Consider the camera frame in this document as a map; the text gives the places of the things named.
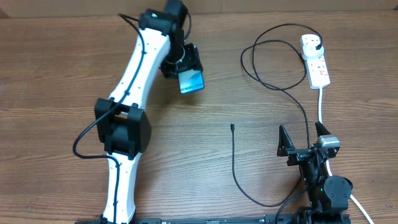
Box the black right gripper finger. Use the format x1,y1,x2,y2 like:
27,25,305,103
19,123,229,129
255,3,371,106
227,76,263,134
315,121,331,137
277,124,295,157

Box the blue screen smartphone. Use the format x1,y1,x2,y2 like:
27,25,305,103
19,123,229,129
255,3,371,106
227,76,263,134
178,70,205,94

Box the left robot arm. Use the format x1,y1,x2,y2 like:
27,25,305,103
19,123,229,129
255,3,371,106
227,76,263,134
94,1,205,223

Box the white charger plug adapter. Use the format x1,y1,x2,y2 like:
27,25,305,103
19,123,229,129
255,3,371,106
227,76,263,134
302,44,325,60

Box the white power strip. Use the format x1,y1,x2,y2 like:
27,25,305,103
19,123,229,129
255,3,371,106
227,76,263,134
300,34,330,89

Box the white power strip cord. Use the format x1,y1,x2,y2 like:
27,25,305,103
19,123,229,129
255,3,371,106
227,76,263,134
317,86,375,224

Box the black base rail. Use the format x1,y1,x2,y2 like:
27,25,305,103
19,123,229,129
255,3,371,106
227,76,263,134
74,213,352,224

